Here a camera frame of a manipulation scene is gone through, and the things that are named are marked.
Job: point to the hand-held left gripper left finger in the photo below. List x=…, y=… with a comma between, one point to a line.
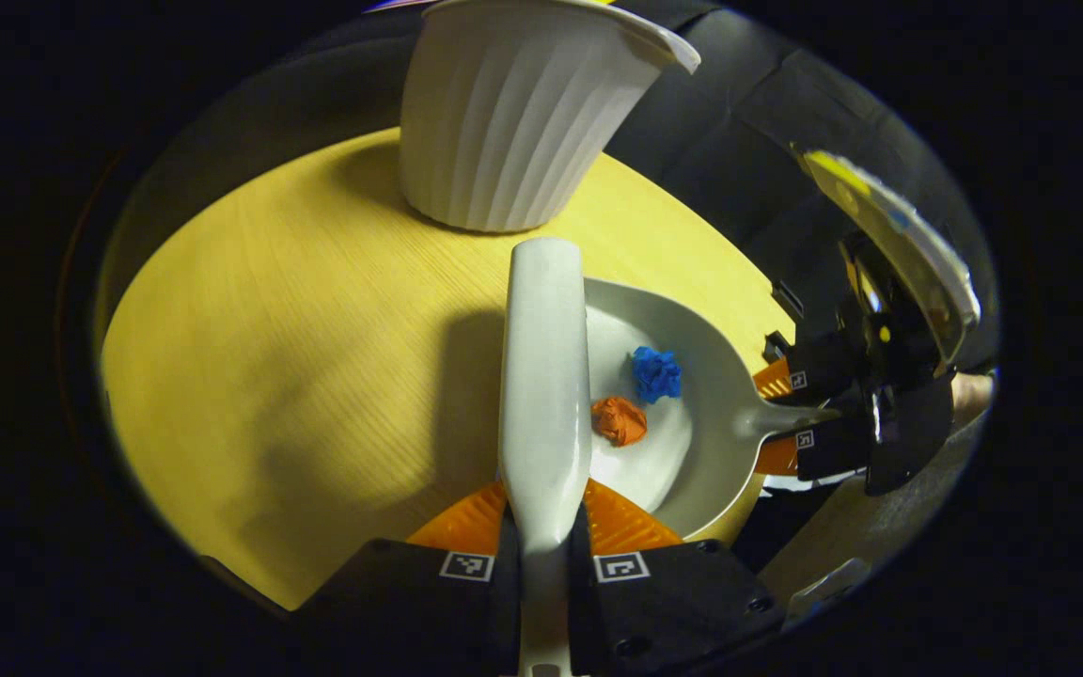
x=447, y=621

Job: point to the blue paper trash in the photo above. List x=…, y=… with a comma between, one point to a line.
x=656, y=373

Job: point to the orange paper trash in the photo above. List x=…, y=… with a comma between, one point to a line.
x=619, y=420

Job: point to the white garbage bin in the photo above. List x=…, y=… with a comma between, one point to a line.
x=513, y=113

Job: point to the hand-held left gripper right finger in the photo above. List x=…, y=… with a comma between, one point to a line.
x=654, y=611

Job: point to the grey dustpan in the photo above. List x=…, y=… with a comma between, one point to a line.
x=711, y=376

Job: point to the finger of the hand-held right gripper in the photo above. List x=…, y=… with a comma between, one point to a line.
x=819, y=371
x=833, y=447

